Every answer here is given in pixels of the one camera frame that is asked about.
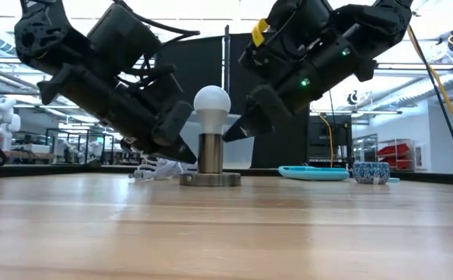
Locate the wooden workbench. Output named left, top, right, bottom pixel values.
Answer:
left=5, top=149, right=58, bottom=163

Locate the black metal frame station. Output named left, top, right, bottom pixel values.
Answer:
left=45, top=128, right=115, bottom=165

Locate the white lamp power cord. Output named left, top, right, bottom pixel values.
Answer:
left=128, top=156, right=198, bottom=182

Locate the turquoise calculator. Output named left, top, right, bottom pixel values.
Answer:
left=277, top=165, right=350, bottom=182

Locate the red bin shelf rack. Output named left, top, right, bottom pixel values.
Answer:
left=376, top=142, right=416, bottom=171

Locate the yellow cable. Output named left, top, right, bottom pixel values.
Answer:
left=406, top=25, right=453, bottom=156
left=318, top=112, right=335, bottom=169

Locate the black partition panel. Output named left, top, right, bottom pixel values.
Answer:
left=154, top=33, right=311, bottom=169

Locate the brass lamp socket base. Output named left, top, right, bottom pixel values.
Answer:
left=179, top=132, right=242, bottom=188

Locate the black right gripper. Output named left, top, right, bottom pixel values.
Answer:
left=221, top=22, right=368, bottom=143

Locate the black equipment cabinet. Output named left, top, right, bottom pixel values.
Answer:
left=309, top=114, right=354, bottom=169

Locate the black aluminium table frame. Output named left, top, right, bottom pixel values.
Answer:
left=0, top=162, right=453, bottom=187

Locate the blue patterned bowl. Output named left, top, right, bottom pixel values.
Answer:
left=352, top=161, right=392, bottom=185

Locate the yellow tape tag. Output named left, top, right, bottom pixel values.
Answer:
left=250, top=17, right=270, bottom=48

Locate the black white ceiling fixture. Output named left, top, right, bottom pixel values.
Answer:
left=346, top=89, right=364, bottom=106

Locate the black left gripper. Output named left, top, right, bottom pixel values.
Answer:
left=37, top=63, right=199, bottom=165

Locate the white lightbulb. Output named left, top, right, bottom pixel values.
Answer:
left=193, top=85, right=232, bottom=135

